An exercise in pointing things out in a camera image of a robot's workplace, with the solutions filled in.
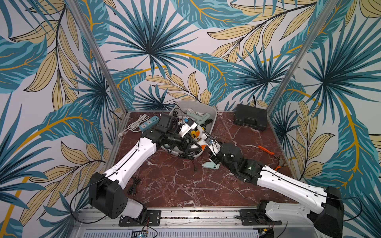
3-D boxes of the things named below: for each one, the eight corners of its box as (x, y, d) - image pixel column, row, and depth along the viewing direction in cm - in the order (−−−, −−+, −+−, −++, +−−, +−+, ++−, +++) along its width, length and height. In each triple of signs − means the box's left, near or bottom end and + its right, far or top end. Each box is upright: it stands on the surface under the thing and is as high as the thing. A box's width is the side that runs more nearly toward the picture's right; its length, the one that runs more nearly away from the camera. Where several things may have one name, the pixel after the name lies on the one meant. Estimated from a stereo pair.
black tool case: (233, 125, 114) (235, 120, 109) (236, 106, 127) (238, 100, 122) (264, 132, 110) (267, 127, 105) (263, 111, 124) (266, 105, 119)
